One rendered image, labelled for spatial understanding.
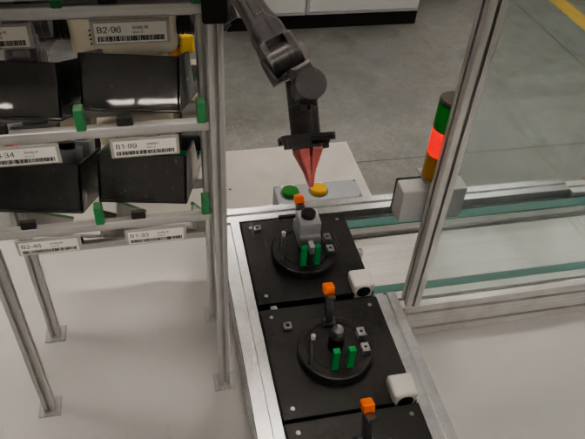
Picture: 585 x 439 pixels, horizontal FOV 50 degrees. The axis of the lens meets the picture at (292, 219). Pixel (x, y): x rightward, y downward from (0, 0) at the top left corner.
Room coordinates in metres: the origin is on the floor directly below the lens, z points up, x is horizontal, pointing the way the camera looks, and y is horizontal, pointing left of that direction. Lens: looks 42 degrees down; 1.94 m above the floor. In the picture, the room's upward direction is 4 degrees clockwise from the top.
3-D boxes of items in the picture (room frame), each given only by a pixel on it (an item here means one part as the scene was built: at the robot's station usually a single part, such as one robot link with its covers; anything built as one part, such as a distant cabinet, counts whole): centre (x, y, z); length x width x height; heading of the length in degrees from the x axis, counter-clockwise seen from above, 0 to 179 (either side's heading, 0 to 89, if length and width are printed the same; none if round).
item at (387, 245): (1.00, -0.33, 0.91); 0.84 x 0.28 x 0.10; 105
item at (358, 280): (0.88, -0.15, 0.97); 0.05 x 0.05 x 0.04; 15
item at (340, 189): (1.18, -0.06, 0.93); 0.21 x 0.07 x 0.06; 105
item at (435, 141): (0.88, -0.24, 1.33); 0.05 x 0.05 x 0.05
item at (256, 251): (0.95, -0.03, 0.96); 0.24 x 0.24 x 0.02; 15
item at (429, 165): (0.88, -0.24, 1.28); 0.05 x 0.05 x 0.05
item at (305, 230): (0.94, -0.03, 1.06); 0.08 x 0.04 x 0.07; 15
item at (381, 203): (1.17, -0.26, 0.91); 0.89 x 0.06 x 0.11; 105
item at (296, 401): (0.70, -0.10, 1.01); 0.24 x 0.24 x 0.13; 15
